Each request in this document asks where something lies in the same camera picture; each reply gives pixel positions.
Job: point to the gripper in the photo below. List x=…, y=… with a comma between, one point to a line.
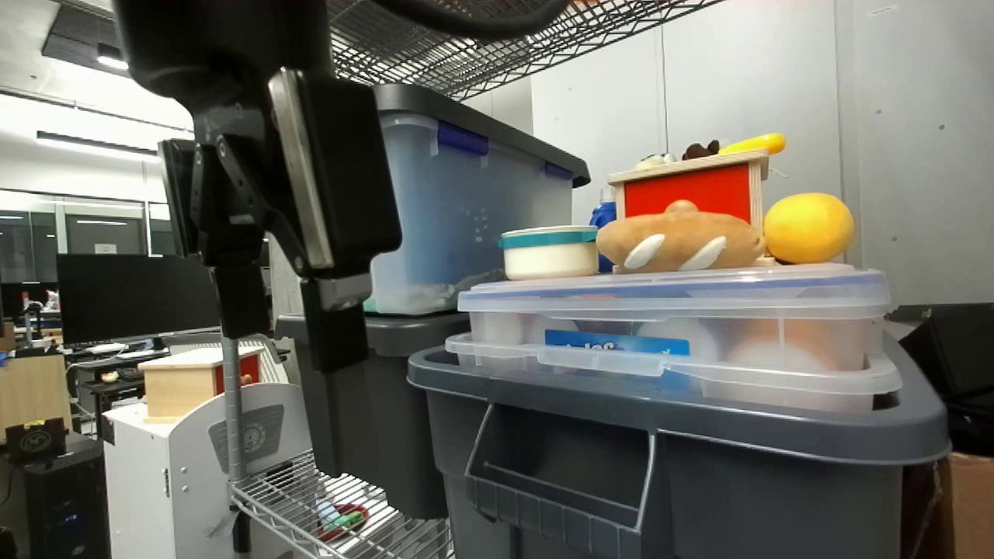
x=217, y=46

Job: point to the red and green toy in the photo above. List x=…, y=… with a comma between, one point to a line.
x=342, y=519

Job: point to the white plush toy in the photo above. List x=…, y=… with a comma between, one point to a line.
x=654, y=161

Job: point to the bread plush toy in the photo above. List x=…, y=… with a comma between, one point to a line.
x=683, y=233

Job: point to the brown plush toy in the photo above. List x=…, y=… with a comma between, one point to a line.
x=700, y=150

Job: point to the yellow banana toy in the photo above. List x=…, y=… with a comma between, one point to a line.
x=753, y=144

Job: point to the yellow plush toy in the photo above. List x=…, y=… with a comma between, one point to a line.
x=808, y=229

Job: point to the clear storage tote, dark lid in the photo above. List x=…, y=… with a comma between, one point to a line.
x=466, y=202

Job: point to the black monitor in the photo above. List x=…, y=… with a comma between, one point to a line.
x=132, y=299

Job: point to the wooden box with red side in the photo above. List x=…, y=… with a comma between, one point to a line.
x=178, y=384

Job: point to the dark grey storage tote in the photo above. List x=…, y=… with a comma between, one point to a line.
x=388, y=419

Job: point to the white tub with teal lid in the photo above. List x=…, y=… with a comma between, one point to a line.
x=550, y=260

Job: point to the blue bottle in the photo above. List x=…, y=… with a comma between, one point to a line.
x=604, y=217

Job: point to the white cabinet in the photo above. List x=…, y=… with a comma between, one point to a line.
x=155, y=489

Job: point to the small black box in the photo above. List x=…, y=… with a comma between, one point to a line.
x=35, y=441

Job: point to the black computer tower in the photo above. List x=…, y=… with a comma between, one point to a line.
x=66, y=505

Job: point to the clear plastic lidded container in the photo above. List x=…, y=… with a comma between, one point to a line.
x=699, y=291

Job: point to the large grey plastic bin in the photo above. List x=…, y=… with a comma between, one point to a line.
x=738, y=497

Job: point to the black case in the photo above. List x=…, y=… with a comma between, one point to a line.
x=951, y=357

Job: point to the cardboard box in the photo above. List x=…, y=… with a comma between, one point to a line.
x=971, y=505

